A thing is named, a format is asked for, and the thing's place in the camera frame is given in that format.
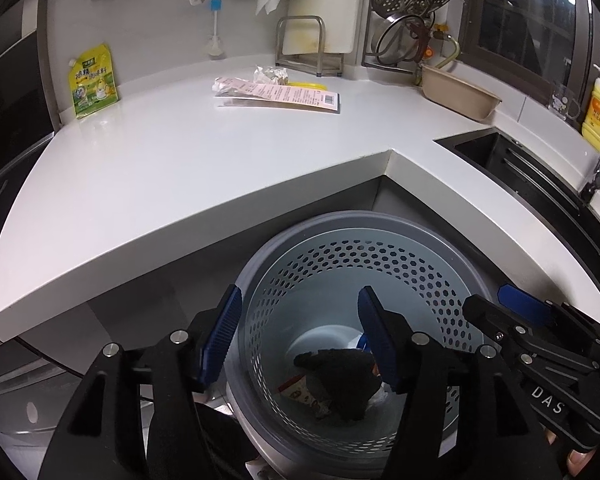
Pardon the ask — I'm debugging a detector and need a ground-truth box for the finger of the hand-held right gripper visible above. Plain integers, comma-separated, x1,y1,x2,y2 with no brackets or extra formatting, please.
498,284,600,356
462,294,596,373

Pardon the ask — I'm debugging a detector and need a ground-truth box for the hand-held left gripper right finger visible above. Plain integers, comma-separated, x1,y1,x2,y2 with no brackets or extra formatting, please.
357,286,563,480

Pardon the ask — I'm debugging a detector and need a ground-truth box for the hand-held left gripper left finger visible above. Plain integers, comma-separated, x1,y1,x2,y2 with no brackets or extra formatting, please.
37,284,243,480

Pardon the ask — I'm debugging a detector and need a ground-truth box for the black glove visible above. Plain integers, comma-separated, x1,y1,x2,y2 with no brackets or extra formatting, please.
294,347,385,422

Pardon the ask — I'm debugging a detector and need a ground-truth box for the grey perforated waste bin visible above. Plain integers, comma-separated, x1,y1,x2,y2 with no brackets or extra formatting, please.
225,210,501,480

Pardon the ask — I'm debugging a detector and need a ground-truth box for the red yellow snack wrapper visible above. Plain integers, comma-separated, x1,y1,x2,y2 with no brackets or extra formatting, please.
279,372,333,418

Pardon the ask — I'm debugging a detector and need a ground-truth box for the person's right hand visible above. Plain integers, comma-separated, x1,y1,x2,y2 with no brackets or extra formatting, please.
545,427,598,476

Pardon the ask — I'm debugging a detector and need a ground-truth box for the person's dark trouser leg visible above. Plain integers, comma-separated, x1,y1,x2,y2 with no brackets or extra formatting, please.
197,404,258,480

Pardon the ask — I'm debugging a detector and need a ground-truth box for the black faucet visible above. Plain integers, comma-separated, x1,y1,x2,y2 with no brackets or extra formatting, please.
580,117,600,203

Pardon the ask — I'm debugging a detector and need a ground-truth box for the black kitchen sink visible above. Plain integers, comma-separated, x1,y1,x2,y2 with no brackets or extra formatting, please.
434,127,600,311

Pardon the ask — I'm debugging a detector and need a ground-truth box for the printed glass mug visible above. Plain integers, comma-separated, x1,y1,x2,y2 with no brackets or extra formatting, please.
550,82,581,121

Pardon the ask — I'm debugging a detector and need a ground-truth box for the beige plastic basin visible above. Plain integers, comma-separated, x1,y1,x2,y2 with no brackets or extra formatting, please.
420,64,502,122

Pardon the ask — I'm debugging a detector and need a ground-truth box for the pink flat packet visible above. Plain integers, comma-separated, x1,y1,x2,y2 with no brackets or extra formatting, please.
212,75,342,116

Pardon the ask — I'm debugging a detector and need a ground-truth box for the crumpled foil wrapper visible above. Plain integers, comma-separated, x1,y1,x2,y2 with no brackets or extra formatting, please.
252,65,290,86

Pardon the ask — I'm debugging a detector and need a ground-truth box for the yellow green seasoning pouch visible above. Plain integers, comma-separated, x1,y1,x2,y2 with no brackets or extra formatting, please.
67,42,120,121

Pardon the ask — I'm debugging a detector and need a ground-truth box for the metal cutting board rack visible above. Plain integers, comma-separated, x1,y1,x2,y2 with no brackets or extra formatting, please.
275,16,345,78

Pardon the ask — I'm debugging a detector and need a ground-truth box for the dark framed window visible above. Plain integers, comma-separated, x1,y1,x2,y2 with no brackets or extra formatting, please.
455,0,600,106

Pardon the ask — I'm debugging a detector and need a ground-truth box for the glass pot lid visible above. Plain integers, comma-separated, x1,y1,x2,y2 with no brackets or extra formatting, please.
375,14,431,66

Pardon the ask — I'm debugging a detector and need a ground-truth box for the blue white bottle brush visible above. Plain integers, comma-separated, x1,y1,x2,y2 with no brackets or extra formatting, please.
207,0,226,58

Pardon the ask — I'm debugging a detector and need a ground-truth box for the white cutting board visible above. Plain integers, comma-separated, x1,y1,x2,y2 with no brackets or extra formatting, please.
286,0,366,55

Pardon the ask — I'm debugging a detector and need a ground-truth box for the yellow gas hose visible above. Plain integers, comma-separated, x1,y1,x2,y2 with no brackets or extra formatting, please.
432,22,462,68

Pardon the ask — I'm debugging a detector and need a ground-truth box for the black wire lid rack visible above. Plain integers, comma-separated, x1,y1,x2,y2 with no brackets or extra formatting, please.
361,0,473,73

